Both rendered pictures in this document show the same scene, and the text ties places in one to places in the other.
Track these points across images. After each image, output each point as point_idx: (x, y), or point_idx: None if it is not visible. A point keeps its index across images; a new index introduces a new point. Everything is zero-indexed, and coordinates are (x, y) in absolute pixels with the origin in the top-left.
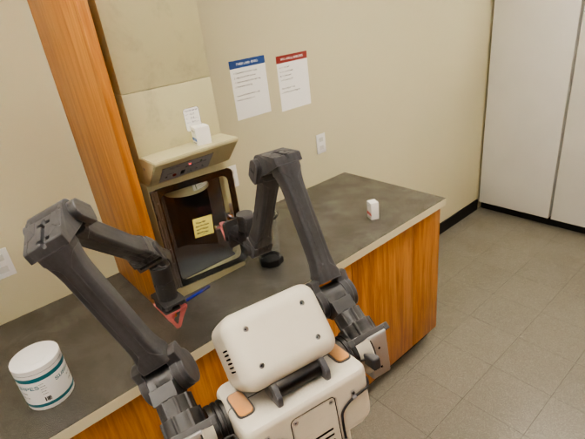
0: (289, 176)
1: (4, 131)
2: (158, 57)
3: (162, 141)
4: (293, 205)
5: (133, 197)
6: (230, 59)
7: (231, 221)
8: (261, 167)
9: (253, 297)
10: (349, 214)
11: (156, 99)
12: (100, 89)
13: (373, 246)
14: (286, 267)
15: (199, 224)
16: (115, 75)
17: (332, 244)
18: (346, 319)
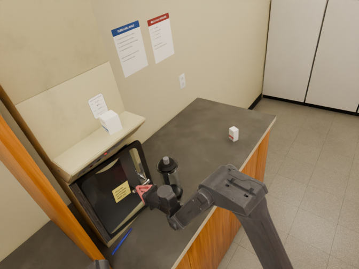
0: (259, 219)
1: None
2: (51, 52)
3: (72, 136)
4: (264, 247)
5: (54, 208)
6: (112, 28)
7: (150, 191)
8: (213, 199)
9: (171, 237)
10: (215, 137)
11: (57, 98)
12: None
13: (242, 166)
14: (187, 198)
15: (118, 191)
16: (0, 84)
17: (214, 168)
18: None
